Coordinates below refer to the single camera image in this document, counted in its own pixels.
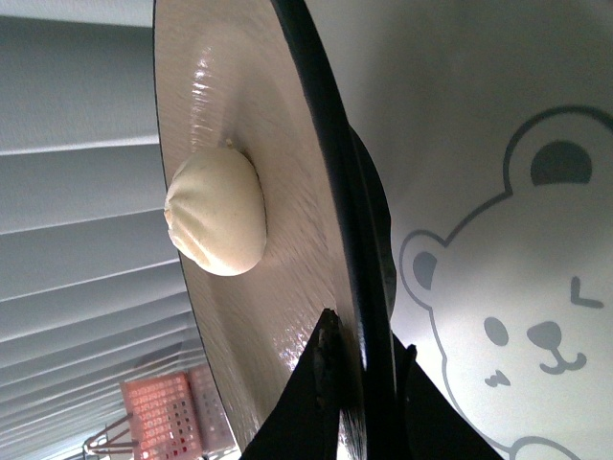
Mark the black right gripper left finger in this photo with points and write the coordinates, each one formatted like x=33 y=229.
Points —
x=304 y=424

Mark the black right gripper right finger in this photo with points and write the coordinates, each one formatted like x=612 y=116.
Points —
x=431 y=427

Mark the white steamed bun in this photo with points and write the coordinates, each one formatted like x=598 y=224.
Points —
x=215 y=211

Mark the beige plate with black rim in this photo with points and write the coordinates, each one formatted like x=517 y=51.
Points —
x=255 y=74

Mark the cream bear print tray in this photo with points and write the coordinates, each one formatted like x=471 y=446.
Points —
x=490 y=124

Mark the pink perforated crate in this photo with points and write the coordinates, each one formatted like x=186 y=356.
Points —
x=177 y=416

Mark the grey pleated curtain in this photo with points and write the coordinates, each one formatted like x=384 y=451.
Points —
x=92 y=291

